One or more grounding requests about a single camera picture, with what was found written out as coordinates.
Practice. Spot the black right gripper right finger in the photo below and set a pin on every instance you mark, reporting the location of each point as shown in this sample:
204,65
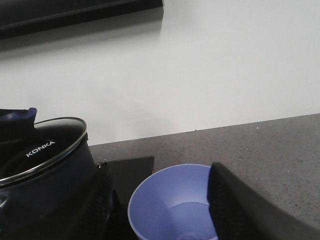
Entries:
240,213

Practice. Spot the glass pot lid blue knob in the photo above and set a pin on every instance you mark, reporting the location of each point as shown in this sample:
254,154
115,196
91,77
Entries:
28,147

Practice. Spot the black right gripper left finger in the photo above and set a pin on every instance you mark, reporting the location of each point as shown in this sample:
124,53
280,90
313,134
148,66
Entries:
95,212

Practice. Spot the light blue plastic bowl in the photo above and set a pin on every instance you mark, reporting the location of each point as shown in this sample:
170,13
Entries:
172,204

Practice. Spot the dark blue cooking pot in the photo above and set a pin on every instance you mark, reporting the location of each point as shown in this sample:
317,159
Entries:
47,206

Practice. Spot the black glass gas stove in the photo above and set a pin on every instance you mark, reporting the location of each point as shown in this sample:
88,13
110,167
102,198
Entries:
126,175

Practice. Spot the dark range hood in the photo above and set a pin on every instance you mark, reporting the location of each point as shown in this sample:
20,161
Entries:
22,17

